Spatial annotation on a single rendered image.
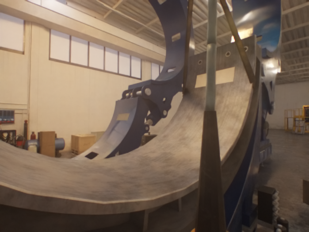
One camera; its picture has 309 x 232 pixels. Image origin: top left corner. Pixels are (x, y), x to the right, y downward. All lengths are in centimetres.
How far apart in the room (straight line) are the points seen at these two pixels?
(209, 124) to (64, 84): 965
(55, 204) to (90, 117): 968
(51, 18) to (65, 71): 246
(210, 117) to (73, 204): 36
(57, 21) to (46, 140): 563
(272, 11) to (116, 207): 363
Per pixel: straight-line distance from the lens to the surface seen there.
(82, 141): 823
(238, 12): 396
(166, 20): 496
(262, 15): 374
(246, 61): 151
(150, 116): 322
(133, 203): 54
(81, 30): 1027
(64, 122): 964
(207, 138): 26
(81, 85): 1008
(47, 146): 794
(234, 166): 118
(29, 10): 989
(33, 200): 43
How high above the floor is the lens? 169
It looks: 1 degrees up
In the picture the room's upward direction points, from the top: straight up
